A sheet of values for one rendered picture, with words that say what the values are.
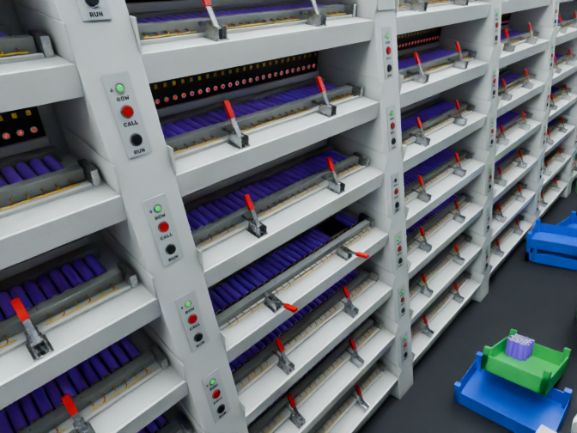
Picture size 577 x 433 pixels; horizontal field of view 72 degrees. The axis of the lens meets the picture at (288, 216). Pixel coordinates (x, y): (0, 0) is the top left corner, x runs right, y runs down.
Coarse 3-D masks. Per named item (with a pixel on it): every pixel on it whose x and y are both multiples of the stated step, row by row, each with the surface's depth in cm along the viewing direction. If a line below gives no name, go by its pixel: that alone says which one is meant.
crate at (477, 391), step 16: (480, 352) 148; (464, 384) 144; (480, 384) 144; (496, 384) 143; (512, 384) 142; (464, 400) 137; (480, 400) 138; (496, 400) 137; (512, 400) 136; (528, 400) 135; (544, 400) 134; (560, 400) 132; (496, 416) 129; (512, 416) 131; (528, 416) 130; (544, 416) 129; (560, 416) 129; (528, 432) 123
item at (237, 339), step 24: (360, 216) 121; (384, 216) 116; (360, 240) 115; (384, 240) 117; (336, 264) 106; (360, 264) 112; (288, 288) 98; (312, 288) 98; (264, 312) 91; (288, 312) 94; (240, 336) 85
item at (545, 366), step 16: (496, 352) 148; (544, 352) 149; (560, 352) 146; (480, 368) 138; (496, 368) 134; (512, 368) 131; (528, 368) 141; (544, 368) 143; (560, 368) 133; (528, 384) 127; (544, 384) 124
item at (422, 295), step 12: (456, 240) 174; (468, 240) 176; (480, 240) 174; (444, 252) 166; (456, 252) 169; (468, 252) 171; (432, 264) 160; (444, 264) 164; (456, 264) 164; (468, 264) 169; (420, 276) 154; (432, 276) 157; (444, 276) 158; (456, 276) 162; (420, 288) 151; (432, 288) 152; (444, 288) 155; (420, 300) 146; (432, 300) 149; (420, 312) 144
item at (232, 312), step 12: (360, 228) 115; (336, 240) 110; (348, 240) 112; (324, 252) 106; (300, 264) 101; (312, 264) 104; (288, 276) 98; (264, 288) 94; (276, 288) 96; (240, 300) 90; (252, 300) 91; (228, 312) 87; (240, 312) 90
